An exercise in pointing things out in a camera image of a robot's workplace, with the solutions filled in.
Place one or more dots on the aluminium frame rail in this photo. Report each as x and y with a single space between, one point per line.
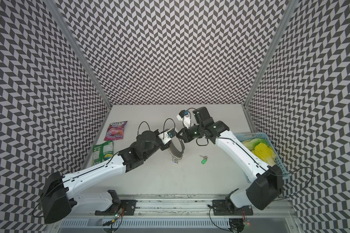
190 213

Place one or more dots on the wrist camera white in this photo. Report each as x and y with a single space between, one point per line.
167 135
185 118

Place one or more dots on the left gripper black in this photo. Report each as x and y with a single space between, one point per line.
165 146

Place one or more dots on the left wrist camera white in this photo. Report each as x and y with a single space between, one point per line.
167 135

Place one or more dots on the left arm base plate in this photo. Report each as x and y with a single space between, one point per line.
123 207

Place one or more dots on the light blue plastic basket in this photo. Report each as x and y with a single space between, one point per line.
247 136

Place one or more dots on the base wiring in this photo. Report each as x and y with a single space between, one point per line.
113 220
236 223

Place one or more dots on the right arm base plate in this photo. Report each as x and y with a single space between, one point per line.
227 208

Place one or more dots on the green candy bag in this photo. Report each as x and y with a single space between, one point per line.
102 152

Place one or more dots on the purple candy bag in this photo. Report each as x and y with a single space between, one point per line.
115 131

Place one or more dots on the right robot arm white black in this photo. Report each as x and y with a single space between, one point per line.
266 181

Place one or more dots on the yellow green plastic bag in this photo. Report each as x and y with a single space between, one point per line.
260 148

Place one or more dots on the left base wiring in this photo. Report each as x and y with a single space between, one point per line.
113 220

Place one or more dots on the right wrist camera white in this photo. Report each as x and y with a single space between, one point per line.
185 118

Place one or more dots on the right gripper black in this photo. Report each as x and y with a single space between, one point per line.
186 137

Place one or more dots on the right base wiring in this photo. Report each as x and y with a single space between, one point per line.
236 223

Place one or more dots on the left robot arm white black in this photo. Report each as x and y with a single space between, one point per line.
63 194

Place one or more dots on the key with green tag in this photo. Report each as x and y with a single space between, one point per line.
204 159

